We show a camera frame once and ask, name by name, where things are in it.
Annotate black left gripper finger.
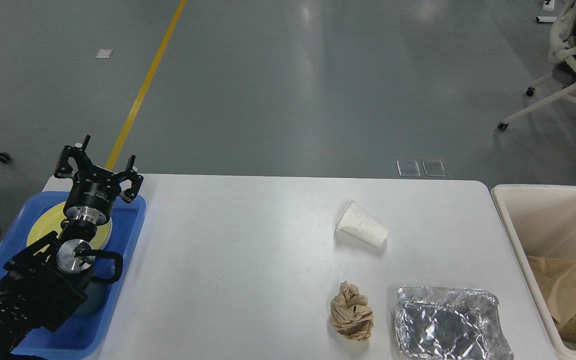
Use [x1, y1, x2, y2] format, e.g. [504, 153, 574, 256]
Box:
[54, 134, 95, 183]
[115, 154, 144, 204]

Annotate brown paper bag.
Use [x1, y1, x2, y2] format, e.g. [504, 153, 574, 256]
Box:
[526, 255, 576, 344]

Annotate clear floor plate right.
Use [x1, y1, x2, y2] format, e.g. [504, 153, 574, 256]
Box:
[422, 160, 447, 177]

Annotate office chair with castors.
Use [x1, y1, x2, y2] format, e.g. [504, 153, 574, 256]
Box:
[497, 0, 576, 172]

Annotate pale green plate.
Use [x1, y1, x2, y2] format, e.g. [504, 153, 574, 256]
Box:
[100, 219, 114, 249]

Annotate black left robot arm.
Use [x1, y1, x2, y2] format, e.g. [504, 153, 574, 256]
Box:
[0, 136, 144, 360]

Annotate silver foil bag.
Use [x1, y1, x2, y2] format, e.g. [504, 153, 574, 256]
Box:
[392, 286, 515, 360]

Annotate crushed white paper cup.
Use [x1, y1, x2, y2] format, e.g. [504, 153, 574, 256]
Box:
[334, 201, 389, 248]

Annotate white plastic bin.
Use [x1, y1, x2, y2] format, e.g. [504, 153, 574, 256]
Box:
[491, 184, 576, 360]

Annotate crumpled brown paper ball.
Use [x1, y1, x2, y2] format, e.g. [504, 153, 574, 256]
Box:
[330, 281, 374, 342]

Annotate clear floor plate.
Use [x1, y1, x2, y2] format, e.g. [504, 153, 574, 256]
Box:
[396, 160, 421, 177]
[422, 160, 447, 177]

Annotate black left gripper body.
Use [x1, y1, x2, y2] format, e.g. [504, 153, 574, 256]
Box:
[62, 172, 121, 226]

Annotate clear floor plate left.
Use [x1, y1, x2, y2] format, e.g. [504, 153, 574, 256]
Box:
[396, 160, 421, 177]

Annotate yellow plastic plate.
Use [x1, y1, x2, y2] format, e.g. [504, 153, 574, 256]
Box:
[26, 201, 107, 249]

